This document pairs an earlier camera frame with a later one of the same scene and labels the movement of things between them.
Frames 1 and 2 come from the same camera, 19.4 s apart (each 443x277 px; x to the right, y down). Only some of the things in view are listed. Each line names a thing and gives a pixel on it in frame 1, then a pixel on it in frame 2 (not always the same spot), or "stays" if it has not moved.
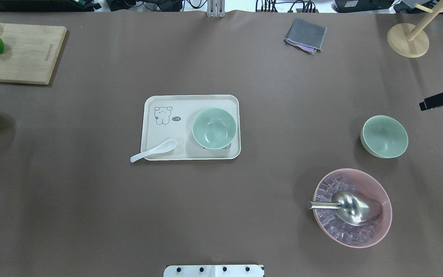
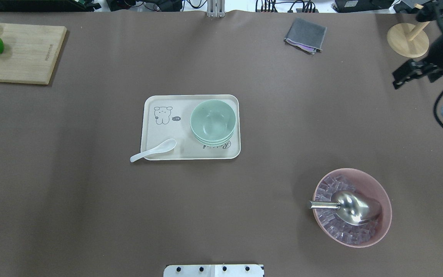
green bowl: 384,137 → 212,121
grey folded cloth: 306,35 stays
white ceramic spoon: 164,146 stays
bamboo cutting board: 29,56 stays
